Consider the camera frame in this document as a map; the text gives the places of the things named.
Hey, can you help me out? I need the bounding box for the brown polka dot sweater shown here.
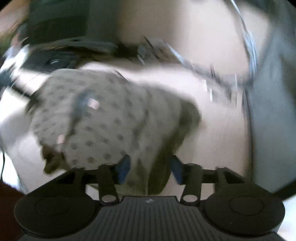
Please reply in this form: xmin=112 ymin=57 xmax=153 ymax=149
xmin=28 ymin=69 xmax=201 ymax=195

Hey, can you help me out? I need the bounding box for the black keyboard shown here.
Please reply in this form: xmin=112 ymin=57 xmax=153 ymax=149
xmin=22 ymin=50 xmax=80 ymax=73

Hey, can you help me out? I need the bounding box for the black curved monitor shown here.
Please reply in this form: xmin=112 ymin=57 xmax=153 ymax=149
xmin=25 ymin=0 xmax=120 ymax=53

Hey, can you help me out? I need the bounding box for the white glass-sided computer case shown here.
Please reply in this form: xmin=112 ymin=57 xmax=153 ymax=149
xmin=245 ymin=1 xmax=295 ymax=200

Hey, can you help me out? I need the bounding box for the black cable bundle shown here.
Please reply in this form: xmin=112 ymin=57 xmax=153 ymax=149
xmin=117 ymin=36 xmax=246 ymax=103

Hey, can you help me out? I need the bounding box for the white power cable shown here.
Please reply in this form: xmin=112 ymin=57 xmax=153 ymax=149
xmin=229 ymin=0 xmax=258 ymax=82

